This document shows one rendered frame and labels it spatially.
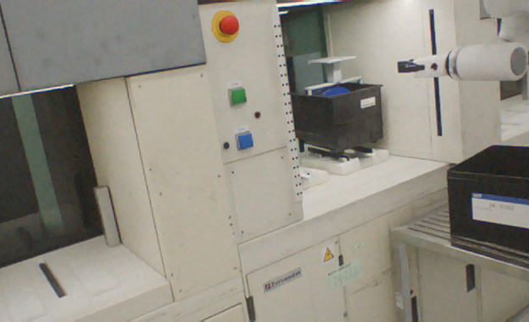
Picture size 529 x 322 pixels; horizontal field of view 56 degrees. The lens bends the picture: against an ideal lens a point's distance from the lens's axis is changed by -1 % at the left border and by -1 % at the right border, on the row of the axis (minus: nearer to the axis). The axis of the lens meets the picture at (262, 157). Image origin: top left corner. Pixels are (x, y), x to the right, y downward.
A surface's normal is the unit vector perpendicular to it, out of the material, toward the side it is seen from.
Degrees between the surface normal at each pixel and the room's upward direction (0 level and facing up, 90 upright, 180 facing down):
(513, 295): 90
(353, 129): 94
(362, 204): 90
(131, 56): 90
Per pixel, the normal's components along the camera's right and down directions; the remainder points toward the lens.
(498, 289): 0.55, 0.11
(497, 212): -0.73, 0.25
